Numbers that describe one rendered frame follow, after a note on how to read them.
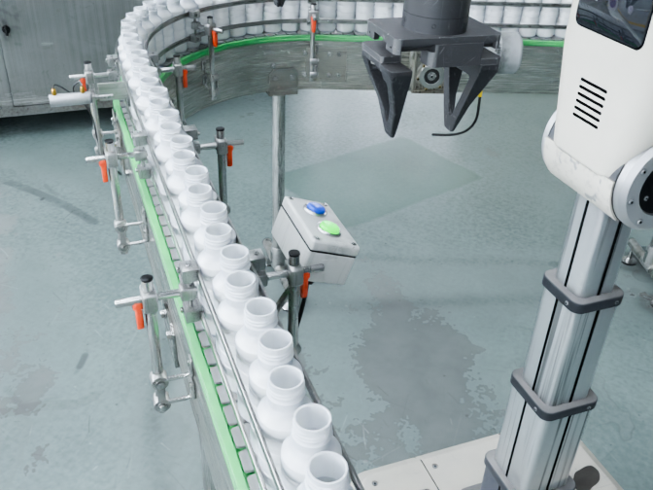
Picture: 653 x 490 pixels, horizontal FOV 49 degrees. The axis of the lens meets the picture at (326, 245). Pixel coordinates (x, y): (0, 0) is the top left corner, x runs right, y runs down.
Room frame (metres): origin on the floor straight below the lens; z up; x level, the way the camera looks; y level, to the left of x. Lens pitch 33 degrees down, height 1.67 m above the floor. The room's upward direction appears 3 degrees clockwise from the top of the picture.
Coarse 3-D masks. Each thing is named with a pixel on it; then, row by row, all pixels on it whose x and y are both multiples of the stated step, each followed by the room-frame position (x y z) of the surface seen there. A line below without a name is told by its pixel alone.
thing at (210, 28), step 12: (312, 0) 2.26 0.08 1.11; (192, 12) 2.04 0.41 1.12; (312, 12) 2.21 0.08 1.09; (192, 24) 2.04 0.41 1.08; (204, 24) 2.01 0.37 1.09; (312, 24) 2.20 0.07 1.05; (192, 36) 2.04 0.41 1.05; (216, 36) 2.01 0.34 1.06; (312, 36) 2.21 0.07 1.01; (312, 48) 2.21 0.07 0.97; (204, 60) 2.06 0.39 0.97; (312, 60) 2.21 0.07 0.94; (204, 72) 2.05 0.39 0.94; (312, 72) 2.21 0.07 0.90; (204, 84) 2.06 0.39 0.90; (216, 84) 2.03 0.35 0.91; (216, 96) 2.02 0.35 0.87
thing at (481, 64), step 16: (432, 48) 0.60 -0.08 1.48; (448, 48) 0.60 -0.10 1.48; (464, 48) 0.60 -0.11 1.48; (480, 48) 0.61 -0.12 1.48; (432, 64) 0.59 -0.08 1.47; (448, 64) 0.60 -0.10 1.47; (464, 64) 0.60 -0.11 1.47; (480, 64) 0.61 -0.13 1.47; (496, 64) 0.62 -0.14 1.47; (448, 80) 0.65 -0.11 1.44; (480, 80) 0.62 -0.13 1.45; (448, 96) 0.65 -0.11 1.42; (464, 96) 0.62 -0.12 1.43; (448, 112) 0.64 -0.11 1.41; (464, 112) 0.63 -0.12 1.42; (448, 128) 0.64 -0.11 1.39
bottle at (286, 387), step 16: (288, 368) 0.55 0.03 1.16; (272, 384) 0.52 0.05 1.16; (288, 384) 0.55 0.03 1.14; (304, 384) 0.53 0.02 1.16; (272, 400) 0.52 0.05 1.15; (288, 400) 0.51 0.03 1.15; (304, 400) 0.53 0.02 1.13; (272, 416) 0.51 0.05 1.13; (288, 416) 0.51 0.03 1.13; (272, 432) 0.50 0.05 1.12; (288, 432) 0.50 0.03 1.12; (272, 448) 0.50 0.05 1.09; (272, 480) 0.50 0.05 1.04
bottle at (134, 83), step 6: (132, 60) 1.46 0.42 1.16; (138, 60) 1.48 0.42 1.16; (144, 60) 1.48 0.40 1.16; (132, 66) 1.45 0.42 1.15; (138, 66) 1.45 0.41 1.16; (144, 66) 1.45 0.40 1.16; (132, 72) 1.46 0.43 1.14; (138, 72) 1.44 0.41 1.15; (132, 78) 1.45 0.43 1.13; (138, 78) 1.44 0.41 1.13; (132, 84) 1.44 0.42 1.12; (138, 84) 1.44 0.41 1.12; (132, 90) 1.44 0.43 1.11; (132, 108) 1.44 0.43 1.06; (132, 114) 1.45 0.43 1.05; (138, 126) 1.44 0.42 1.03
